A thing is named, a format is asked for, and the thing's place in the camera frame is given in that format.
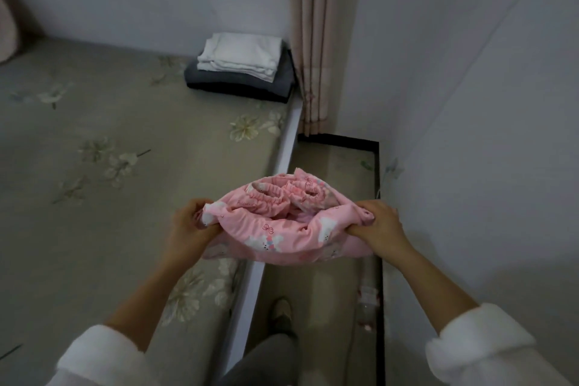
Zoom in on person's right hand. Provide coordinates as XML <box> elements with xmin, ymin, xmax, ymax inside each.
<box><xmin>346</xmin><ymin>199</ymin><xmax>407</xmax><ymax>256</ymax></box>

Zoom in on person's left hand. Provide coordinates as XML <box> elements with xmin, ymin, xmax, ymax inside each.
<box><xmin>166</xmin><ymin>198</ymin><xmax>223</xmax><ymax>261</ymax></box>

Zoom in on pink printed garment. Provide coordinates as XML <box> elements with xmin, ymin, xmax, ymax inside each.
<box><xmin>195</xmin><ymin>168</ymin><xmax>377</xmax><ymax>266</ymax></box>

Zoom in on person's right forearm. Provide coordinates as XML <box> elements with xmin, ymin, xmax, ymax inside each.
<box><xmin>384</xmin><ymin>241</ymin><xmax>574</xmax><ymax>386</ymax></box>

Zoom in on person's left forearm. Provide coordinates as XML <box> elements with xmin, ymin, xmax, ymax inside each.
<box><xmin>46</xmin><ymin>251</ymin><xmax>196</xmax><ymax>386</ymax></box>

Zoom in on clear plastic bottle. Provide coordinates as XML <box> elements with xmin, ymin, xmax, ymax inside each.
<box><xmin>357</xmin><ymin>255</ymin><xmax>379</xmax><ymax>333</ymax></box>

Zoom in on floral grey bed sheet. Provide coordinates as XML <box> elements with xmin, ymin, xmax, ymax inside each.
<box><xmin>0</xmin><ymin>36</ymin><xmax>291</xmax><ymax>386</ymax></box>

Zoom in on person's slipper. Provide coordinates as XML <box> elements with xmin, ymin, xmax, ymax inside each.
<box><xmin>269</xmin><ymin>298</ymin><xmax>294</xmax><ymax>336</ymax></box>

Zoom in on person's grey trouser leg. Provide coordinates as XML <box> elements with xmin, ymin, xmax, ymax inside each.
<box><xmin>219</xmin><ymin>331</ymin><xmax>300</xmax><ymax>386</ymax></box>

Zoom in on folded dark grey cloth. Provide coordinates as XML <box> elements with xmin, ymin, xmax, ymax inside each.
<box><xmin>184</xmin><ymin>49</ymin><xmax>297</xmax><ymax>104</ymax></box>

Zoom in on folded white cloth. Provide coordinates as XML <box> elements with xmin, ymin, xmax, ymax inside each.
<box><xmin>197</xmin><ymin>32</ymin><xmax>284</xmax><ymax>82</ymax></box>

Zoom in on pink curtain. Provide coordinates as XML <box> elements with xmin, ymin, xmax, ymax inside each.
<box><xmin>283</xmin><ymin>0</ymin><xmax>345</xmax><ymax>137</ymax></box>

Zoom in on pink pillow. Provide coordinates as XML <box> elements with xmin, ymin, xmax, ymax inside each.
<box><xmin>0</xmin><ymin>0</ymin><xmax>23</xmax><ymax>66</ymax></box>

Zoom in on white bed frame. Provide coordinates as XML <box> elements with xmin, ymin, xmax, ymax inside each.
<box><xmin>210</xmin><ymin>101</ymin><xmax>303</xmax><ymax>386</ymax></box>

